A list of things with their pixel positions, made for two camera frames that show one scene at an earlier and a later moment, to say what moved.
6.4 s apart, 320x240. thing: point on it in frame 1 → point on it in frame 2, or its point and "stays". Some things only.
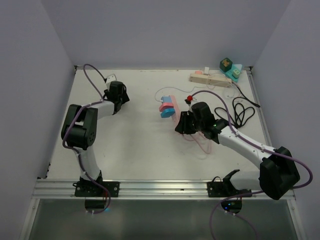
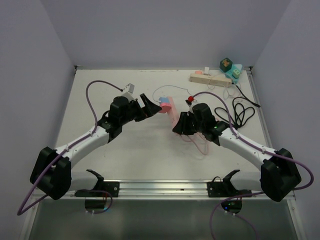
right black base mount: [217, 188] stays
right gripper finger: [186, 125] stays
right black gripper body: [199, 125] stays
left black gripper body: [123, 97] → [134, 111]
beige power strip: [207, 79] stays
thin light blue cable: [184, 91] → [169, 85]
